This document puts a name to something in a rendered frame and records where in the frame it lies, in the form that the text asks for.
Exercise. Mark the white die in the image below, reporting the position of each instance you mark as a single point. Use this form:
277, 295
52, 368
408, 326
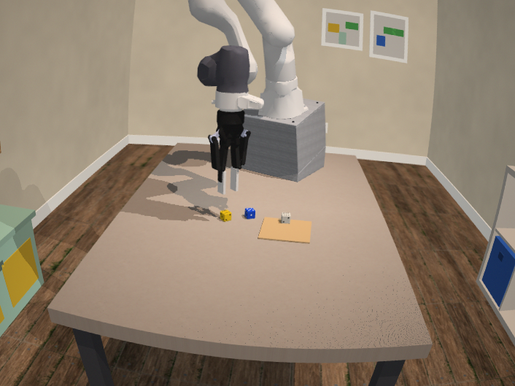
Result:
285, 217

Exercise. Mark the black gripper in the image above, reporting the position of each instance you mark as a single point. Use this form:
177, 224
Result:
229, 129

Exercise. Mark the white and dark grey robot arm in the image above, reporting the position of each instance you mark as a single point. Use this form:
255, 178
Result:
228, 69

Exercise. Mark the yellow die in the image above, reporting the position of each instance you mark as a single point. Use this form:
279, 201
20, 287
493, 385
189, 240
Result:
225, 215

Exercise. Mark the blue die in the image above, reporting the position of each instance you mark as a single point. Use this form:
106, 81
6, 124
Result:
249, 213

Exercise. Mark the light orange mat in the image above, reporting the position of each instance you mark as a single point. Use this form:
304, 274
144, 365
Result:
297, 231

